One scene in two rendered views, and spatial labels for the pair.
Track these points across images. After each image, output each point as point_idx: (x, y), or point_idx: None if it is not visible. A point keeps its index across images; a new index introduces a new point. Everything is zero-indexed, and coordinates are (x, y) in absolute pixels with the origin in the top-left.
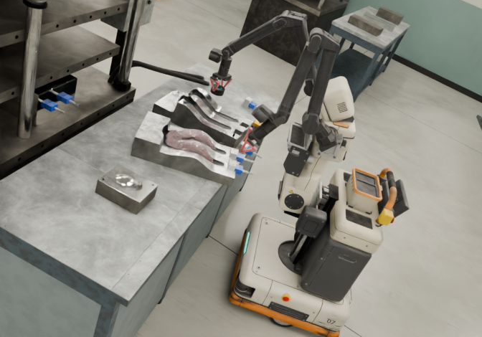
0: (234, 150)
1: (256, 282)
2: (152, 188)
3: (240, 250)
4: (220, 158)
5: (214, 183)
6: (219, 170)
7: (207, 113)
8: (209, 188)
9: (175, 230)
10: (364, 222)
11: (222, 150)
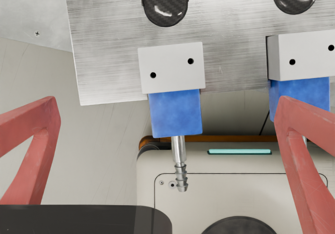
0: (316, 57)
1: (140, 184)
2: None
3: (251, 138)
4: None
5: (68, 18)
6: (97, 8)
7: None
8: (16, 3)
9: None
10: None
11: None
